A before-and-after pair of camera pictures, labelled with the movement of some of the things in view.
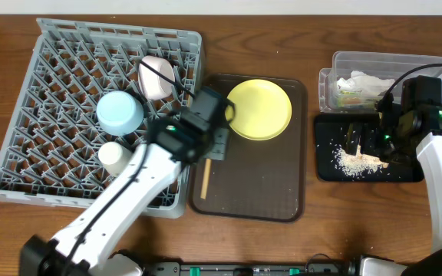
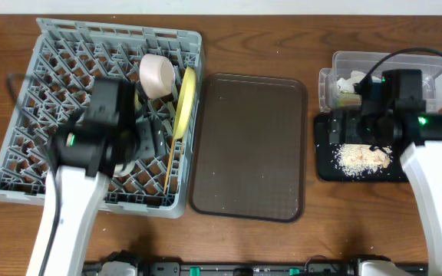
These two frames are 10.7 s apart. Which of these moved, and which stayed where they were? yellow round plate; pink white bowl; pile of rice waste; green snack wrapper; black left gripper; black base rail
Moved: black left gripper; yellow round plate
Stayed: green snack wrapper; pink white bowl; pile of rice waste; black base rail
